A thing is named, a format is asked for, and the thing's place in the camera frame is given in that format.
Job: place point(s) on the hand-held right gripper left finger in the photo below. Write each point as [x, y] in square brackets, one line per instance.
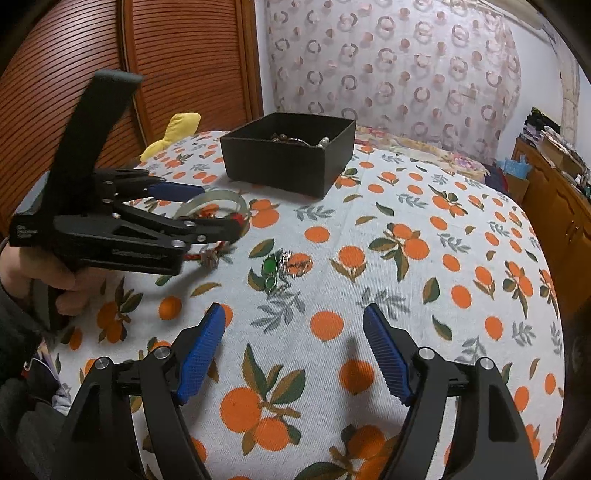
[201, 355]

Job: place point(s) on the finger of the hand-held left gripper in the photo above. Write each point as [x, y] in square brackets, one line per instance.
[178, 189]
[203, 228]

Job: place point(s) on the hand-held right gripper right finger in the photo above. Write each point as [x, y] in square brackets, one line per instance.
[388, 357]

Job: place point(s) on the translucent jade bangle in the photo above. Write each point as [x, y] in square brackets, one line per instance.
[221, 194]

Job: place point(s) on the black box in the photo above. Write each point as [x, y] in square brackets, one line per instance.
[277, 166]

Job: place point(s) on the person's left hand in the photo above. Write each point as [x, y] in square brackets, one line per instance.
[41, 277]

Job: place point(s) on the yellow plush toy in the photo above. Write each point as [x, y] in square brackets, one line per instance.
[178, 129]

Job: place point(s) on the orange fruit print cloth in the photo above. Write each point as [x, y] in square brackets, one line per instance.
[323, 230]

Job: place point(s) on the wooden louvred wardrobe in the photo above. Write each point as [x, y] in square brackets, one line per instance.
[184, 60]

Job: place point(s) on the floral blanket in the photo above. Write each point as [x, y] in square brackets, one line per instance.
[461, 161]

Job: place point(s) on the blue tissue paper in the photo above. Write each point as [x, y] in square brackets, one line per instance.
[515, 166]

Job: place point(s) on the wooden sideboard cabinet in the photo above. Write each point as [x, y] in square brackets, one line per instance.
[554, 198]

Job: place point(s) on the circle pattern sheer curtain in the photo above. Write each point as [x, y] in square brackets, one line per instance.
[392, 69]

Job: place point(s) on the cardboard box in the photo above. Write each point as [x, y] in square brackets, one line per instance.
[558, 154]

